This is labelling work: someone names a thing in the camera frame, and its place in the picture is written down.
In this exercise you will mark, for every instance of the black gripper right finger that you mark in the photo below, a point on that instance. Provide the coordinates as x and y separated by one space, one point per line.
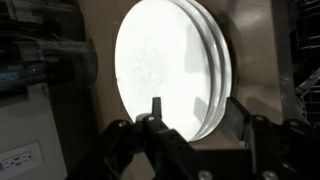
283 146

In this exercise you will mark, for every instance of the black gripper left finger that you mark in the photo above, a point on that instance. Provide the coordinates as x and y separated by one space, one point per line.
150 146

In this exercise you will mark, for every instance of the white wall outlet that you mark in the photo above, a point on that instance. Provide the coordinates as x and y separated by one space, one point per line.
20 159

